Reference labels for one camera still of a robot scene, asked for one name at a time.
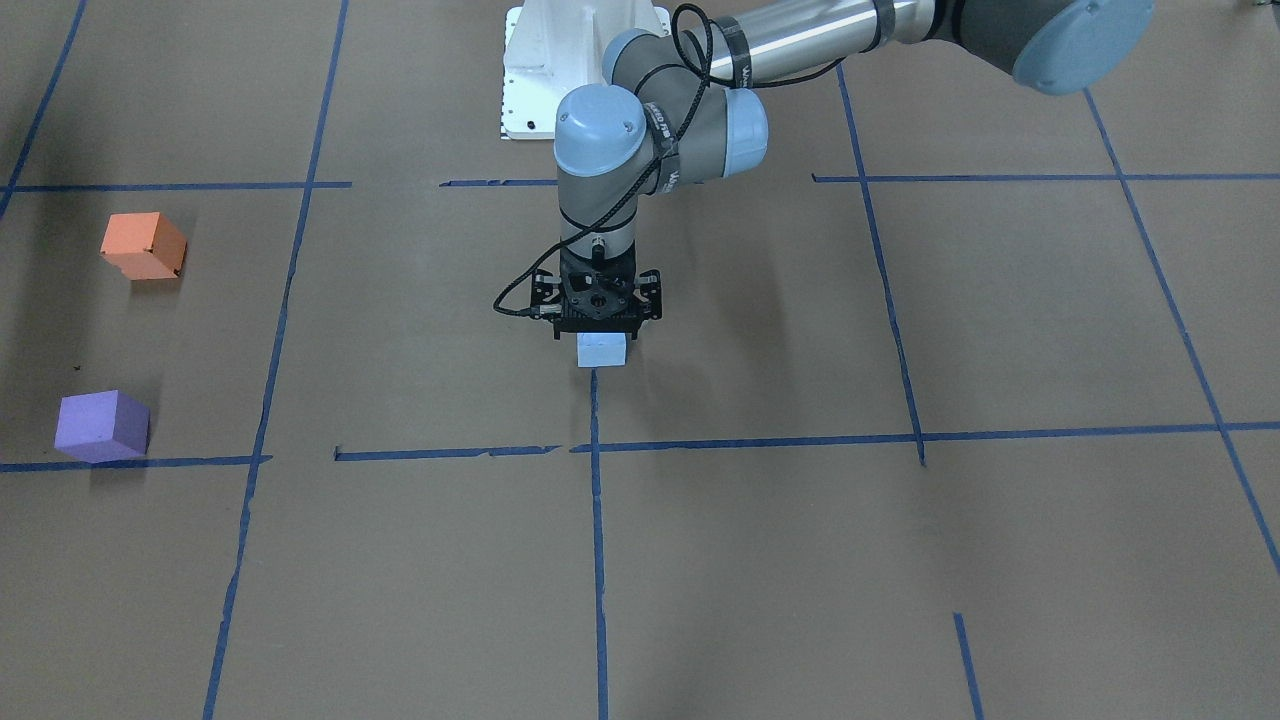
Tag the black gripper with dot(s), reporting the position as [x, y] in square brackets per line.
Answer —
[543, 293]

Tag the light blue foam block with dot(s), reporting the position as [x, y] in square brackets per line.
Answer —
[598, 349]

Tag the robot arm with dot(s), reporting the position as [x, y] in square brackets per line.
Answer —
[684, 109]

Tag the orange foam block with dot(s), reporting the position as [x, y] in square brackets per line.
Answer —
[144, 246]

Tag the purple foam block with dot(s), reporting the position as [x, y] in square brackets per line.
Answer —
[102, 427]

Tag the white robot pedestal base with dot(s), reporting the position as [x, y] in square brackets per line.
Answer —
[555, 46]

